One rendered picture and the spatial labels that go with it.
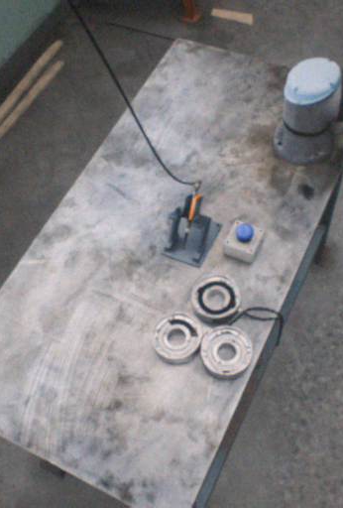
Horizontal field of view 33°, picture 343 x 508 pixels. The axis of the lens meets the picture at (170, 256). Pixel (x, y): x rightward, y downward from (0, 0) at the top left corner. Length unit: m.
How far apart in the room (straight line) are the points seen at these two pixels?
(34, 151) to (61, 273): 1.43
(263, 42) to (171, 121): 1.54
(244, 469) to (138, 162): 1.04
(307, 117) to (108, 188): 0.51
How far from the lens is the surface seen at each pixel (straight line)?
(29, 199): 2.57
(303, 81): 1.36
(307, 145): 1.45
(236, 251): 1.30
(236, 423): 1.76
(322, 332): 2.14
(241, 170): 1.47
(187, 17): 3.22
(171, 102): 1.64
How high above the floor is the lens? 1.95
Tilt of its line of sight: 59 degrees down
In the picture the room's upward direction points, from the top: 10 degrees counter-clockwise
